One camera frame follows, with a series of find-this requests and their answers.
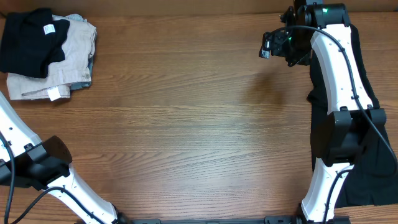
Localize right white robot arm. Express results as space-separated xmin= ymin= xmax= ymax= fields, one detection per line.
xmin=259 ymin=1 xmax=386 ymax=223

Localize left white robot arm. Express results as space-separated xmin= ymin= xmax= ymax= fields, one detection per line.
xmin=1 ymin=96 xmax=130 ymax=223

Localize black garment on right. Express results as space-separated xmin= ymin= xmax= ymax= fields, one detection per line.
xmin=306 ymin=23 xmax=398 ymax=208

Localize folded beige shorts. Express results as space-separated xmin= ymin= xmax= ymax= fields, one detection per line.
xmin=7 ymin=14 xmax=97 ymax=101

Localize folded grey-blue garment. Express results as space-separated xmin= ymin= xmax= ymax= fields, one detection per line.
xmin=52 ymin=14 xmax=97 ymax=90

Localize folded black garment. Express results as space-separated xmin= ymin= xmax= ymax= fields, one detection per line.
xmin=1 ymin=8 xmax=70 ymax=78

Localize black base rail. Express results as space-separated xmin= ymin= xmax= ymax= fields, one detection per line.
xmin=74 ymin=215 xmax=351 ymax=224

